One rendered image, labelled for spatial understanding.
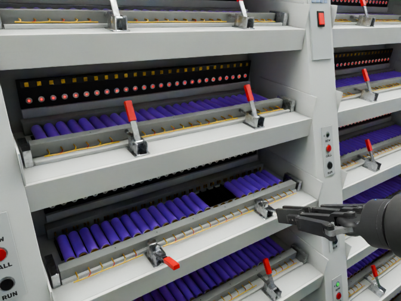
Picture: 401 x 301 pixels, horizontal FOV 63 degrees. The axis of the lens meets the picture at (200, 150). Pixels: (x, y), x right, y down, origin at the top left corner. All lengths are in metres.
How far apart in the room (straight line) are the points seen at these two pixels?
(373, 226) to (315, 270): 0.42
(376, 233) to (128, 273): 0.40
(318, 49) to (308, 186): 0.32
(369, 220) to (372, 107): 0.52
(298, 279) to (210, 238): 0.31
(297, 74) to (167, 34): 0.36
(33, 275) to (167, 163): 0.26
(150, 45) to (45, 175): 0.26
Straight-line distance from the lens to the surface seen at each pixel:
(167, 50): 0.59
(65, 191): 0.53
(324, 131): 0.85
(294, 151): 0.87
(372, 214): 0.56
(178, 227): 0.66
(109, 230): 0.67
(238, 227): 0.71
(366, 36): 1.02
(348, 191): 0.97
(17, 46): 0.52
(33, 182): 0.52
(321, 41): 0.85
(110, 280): 0.61
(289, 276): 0.91
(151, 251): 0.62
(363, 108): 0.99
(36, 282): 0.56
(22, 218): 0.52
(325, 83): 0.85
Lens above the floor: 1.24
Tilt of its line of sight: 10 degrees down
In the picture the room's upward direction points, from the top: 8 degrees counter-clockwise
